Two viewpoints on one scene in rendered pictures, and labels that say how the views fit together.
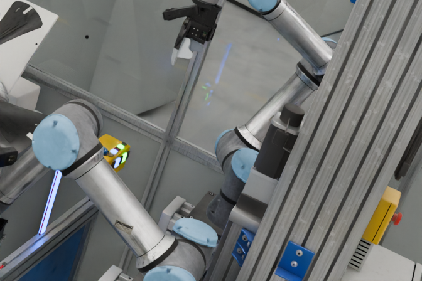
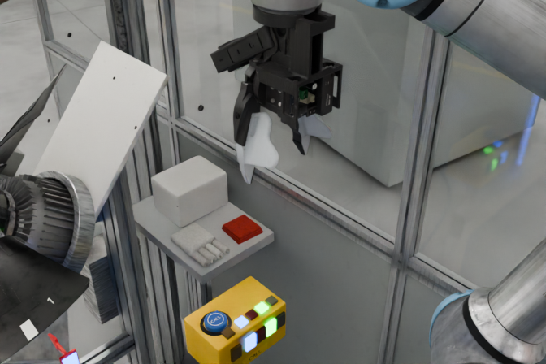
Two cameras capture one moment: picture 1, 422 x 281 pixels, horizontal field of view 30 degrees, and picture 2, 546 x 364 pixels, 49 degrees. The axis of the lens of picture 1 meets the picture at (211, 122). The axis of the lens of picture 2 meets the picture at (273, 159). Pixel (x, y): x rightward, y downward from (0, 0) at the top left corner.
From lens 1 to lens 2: 1.76 m
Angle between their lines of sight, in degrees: 31
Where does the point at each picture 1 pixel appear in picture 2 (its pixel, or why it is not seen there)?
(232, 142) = (456, 340)
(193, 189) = not seen: hidden behind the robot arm
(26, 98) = (197, 193)
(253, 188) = not seen: outside the picture
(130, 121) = (342, 225)
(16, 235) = not seen: hidden behind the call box
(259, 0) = not seen: outside the picture
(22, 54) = (118, 147)
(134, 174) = (363, 304)
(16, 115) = (25, 279)
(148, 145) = (374, 263)
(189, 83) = (417, 165)
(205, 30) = (289, 90)
